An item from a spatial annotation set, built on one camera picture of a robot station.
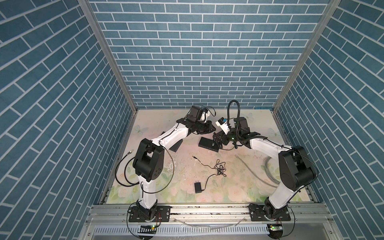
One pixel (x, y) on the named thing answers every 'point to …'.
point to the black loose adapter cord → (220, 167)
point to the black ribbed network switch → (207, 143)
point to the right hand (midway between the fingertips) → (214, 134)
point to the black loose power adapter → (198, 188)
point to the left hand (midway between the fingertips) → (215, 129)
